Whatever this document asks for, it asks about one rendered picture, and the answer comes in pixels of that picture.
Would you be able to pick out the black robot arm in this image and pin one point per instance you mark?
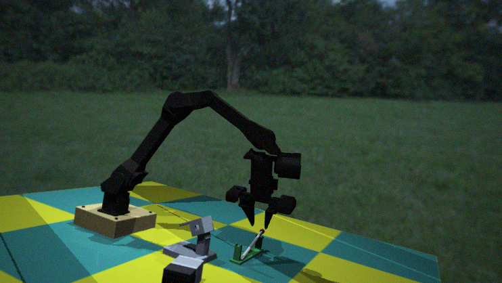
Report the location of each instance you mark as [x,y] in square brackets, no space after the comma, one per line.
[175,109]

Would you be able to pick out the green flat plate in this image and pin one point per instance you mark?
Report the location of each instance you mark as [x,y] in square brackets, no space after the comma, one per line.
[254,251]

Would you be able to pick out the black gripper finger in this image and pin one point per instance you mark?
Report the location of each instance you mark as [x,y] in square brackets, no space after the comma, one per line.
[249,211]
[268,215]

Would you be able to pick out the grey rod with red cap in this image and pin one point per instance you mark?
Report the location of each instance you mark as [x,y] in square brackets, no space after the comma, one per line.
[252,244]

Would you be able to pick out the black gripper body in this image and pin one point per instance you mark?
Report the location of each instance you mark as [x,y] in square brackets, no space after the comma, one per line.
[260,191]

